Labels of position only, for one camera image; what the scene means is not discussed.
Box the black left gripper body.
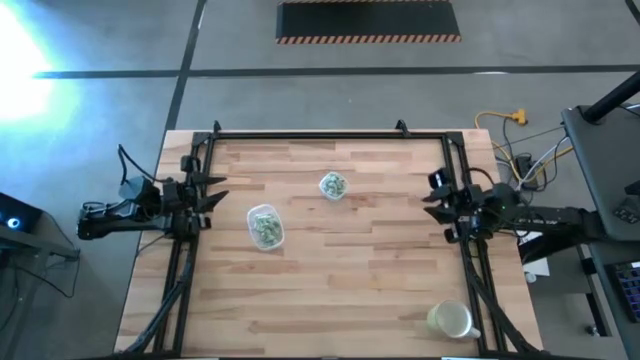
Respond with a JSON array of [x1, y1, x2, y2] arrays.
[[159, 169, 214, 232]]

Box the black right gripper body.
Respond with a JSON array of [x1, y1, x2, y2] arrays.
[[442, 183, 489, 245]]

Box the rectangular clear plastic container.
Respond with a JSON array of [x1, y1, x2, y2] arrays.
[[245, 202, 287, 250]]

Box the black power strip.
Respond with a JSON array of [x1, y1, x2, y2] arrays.
[[514, 153, 540, 190]]

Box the white paper sheet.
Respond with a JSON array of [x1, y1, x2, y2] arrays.
[[517, 230, 551, 279]]

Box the black desk leg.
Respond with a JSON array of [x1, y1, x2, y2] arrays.
[[519, 227, 609, 265]]

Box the cream ceramic mug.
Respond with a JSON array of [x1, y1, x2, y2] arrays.
[[426, 298, 482, 340]]

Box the small square clear plastic container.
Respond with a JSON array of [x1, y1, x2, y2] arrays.
[[318, 168, 350, 201]]

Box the dark grey keyboard desk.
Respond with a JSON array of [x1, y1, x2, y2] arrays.
[[587, 237, 640, 360]]

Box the black controller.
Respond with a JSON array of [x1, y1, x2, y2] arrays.
[[612, 197, 640, 225]]

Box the black computer box blue light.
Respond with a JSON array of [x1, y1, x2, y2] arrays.
[[0, 192, 44, 234]]

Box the grey metal stand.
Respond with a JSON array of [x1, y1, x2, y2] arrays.
[[0, 227, 81, 360]]

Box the black keyboard coloured keys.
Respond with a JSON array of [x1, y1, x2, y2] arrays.
[[607, 259, 640, 324]]

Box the black pole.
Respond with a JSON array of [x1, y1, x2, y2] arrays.
[[582, 69, 640, 125]]

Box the black hazard striped floor mat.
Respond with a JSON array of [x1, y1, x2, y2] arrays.
[[275, 0, 463, 45]]

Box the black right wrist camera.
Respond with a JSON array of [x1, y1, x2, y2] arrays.
[[427, 168, 450, 190]]

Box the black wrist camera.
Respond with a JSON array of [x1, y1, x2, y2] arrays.
[[427, 168, 450, 190], [179, 154, 202, 175]]

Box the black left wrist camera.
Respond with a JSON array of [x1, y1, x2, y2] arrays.
[[179, 154, 202, 175]]

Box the black left camera cable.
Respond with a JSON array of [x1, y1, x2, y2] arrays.
[[116, 143, 169, 185]]

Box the yellow extension cord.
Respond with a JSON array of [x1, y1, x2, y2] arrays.
[[473, 108, 575, 184]]

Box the black metal table frame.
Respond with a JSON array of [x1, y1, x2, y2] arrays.
[[122, 130, 539, 357]]

